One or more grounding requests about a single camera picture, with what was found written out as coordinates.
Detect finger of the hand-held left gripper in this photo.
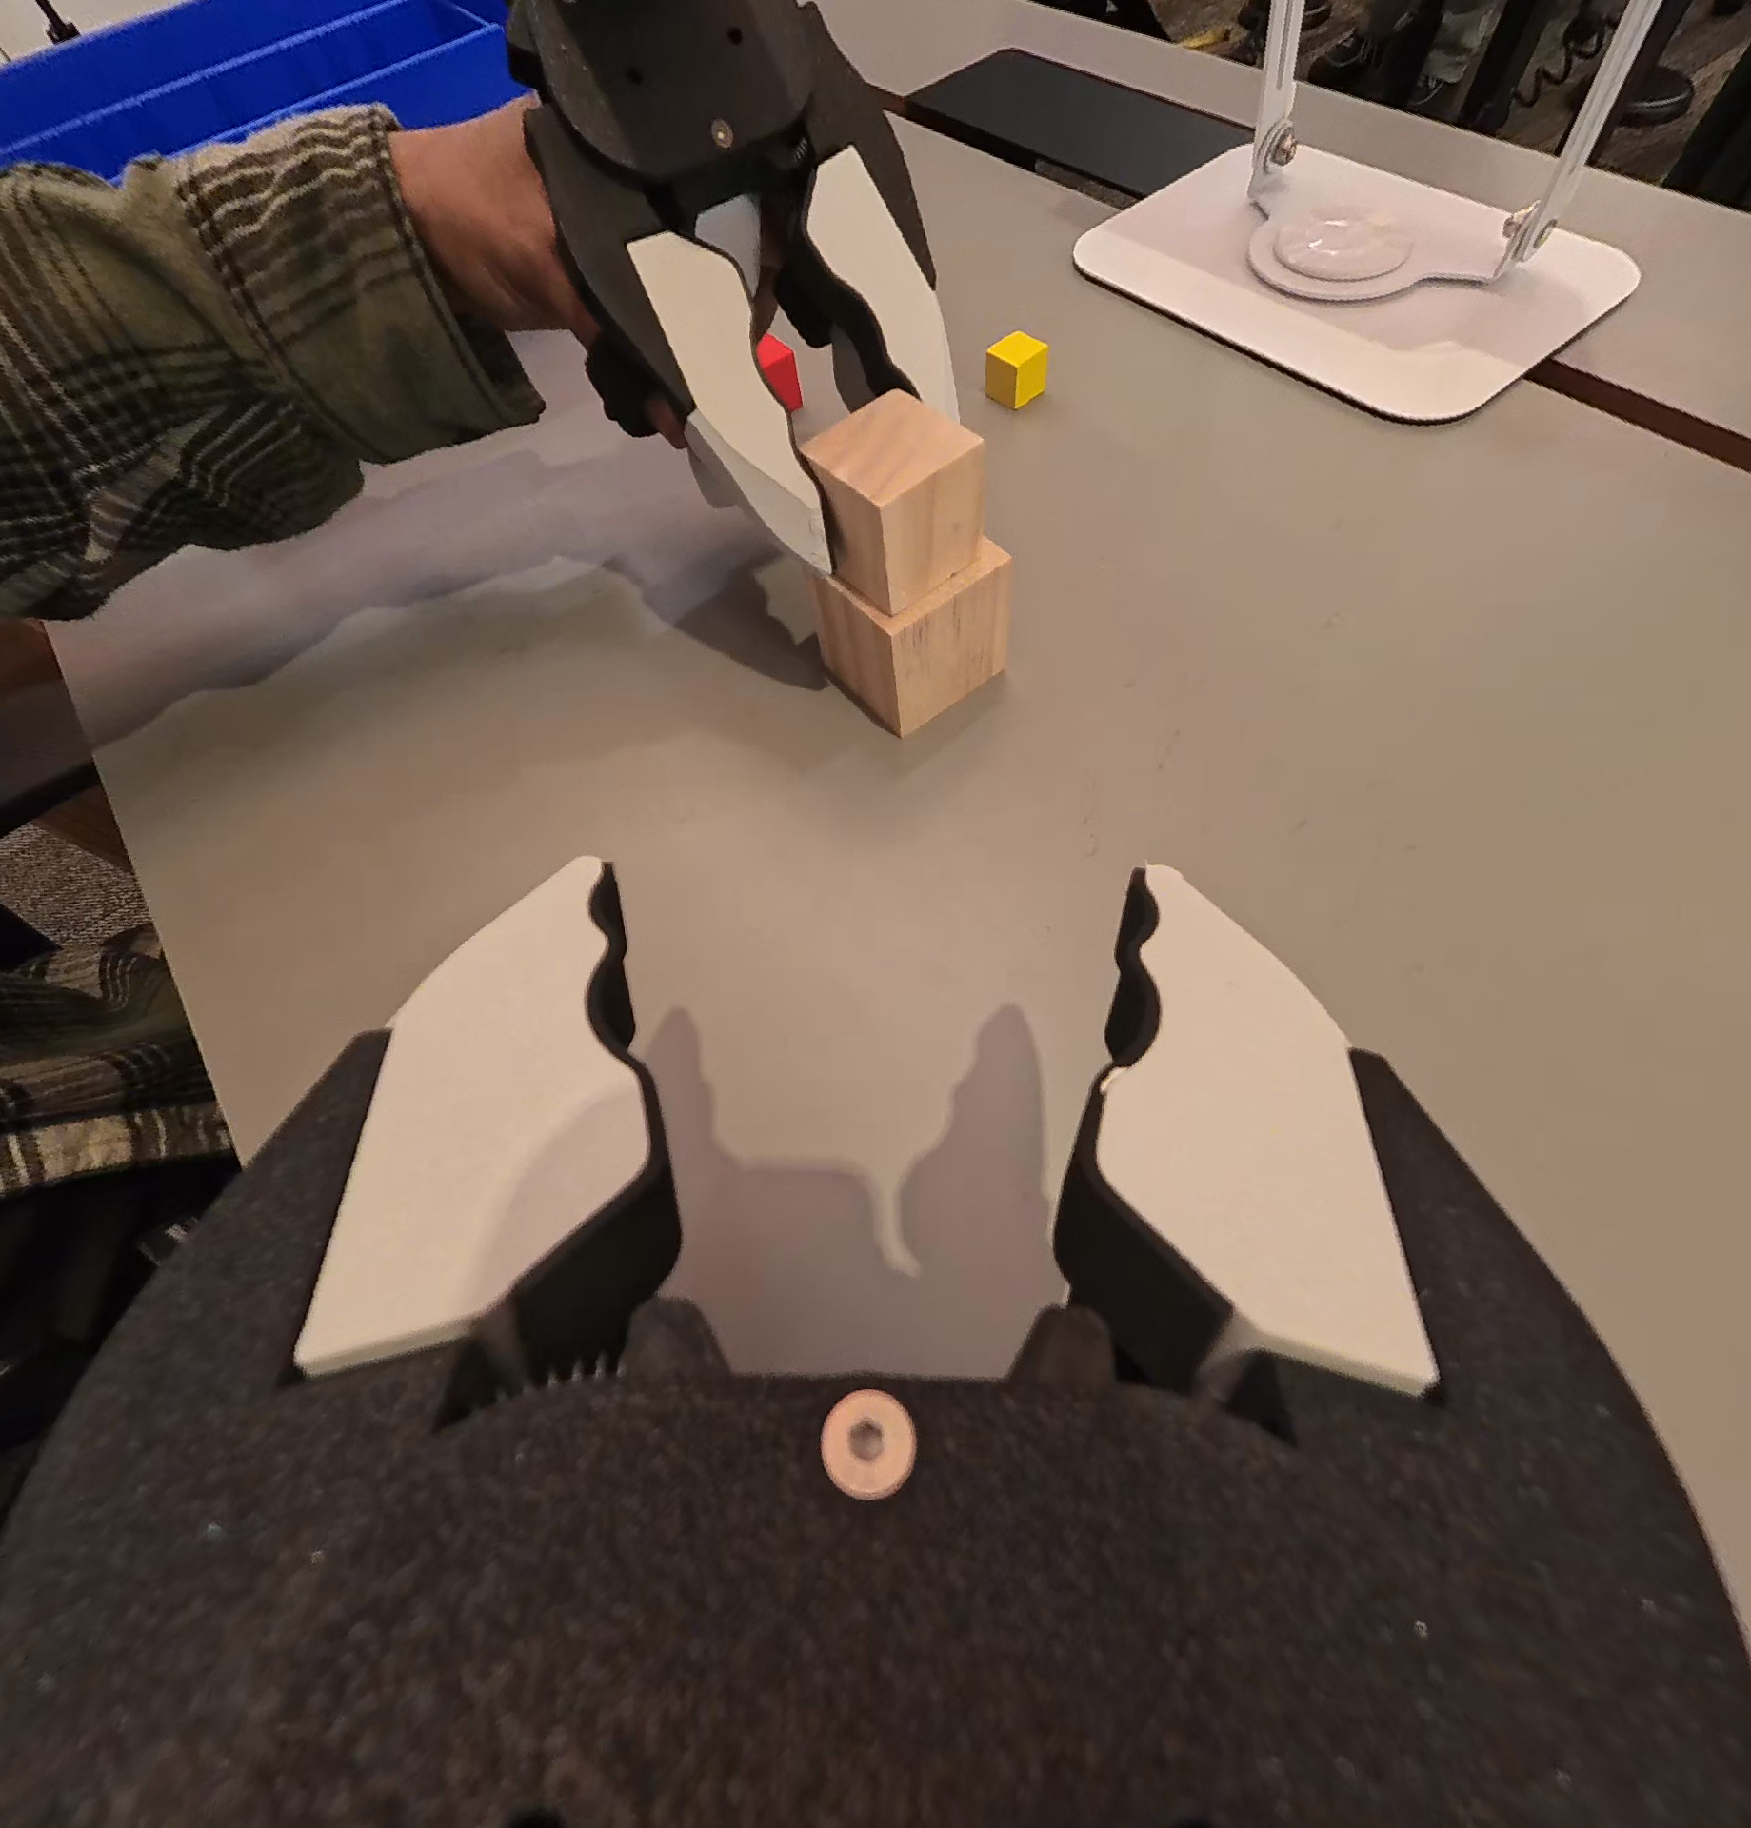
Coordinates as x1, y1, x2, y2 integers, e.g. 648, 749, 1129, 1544
800, 143, 963, 429
624, 229, 838, 575

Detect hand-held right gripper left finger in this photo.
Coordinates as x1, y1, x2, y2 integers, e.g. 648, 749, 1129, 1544
292, 857, 681, 1388

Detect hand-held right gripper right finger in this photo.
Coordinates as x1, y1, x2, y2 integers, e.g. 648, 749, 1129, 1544
1052, 864, 1440, 1402

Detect small natural wooden cube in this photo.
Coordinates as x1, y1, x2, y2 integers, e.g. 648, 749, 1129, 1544
797, 393, 985, 619

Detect large natural wooden cube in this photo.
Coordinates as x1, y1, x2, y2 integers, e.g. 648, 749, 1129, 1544
811, 535, 1013, 739

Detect person's left hand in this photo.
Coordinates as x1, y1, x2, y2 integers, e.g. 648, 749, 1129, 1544
389, 101, 694, 452

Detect black flat tablet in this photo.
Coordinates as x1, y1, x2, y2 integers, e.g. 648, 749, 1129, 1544
907, 49, 1249, 203

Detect person's plaid shirt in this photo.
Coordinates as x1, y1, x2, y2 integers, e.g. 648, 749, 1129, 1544
0, 929, 237, 1208

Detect person's dark trousers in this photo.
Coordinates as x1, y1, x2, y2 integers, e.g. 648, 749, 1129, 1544
0, 1171, 234, 1574

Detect blue plastic bin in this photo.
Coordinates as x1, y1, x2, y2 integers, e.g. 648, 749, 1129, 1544
0, 0, 536, 180

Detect white stand with wooden board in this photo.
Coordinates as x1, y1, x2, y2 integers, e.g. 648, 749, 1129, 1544
1072, 0, 1665, 422

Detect black table bracket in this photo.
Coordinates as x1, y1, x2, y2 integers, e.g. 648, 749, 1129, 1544
0, 629, 97, 845

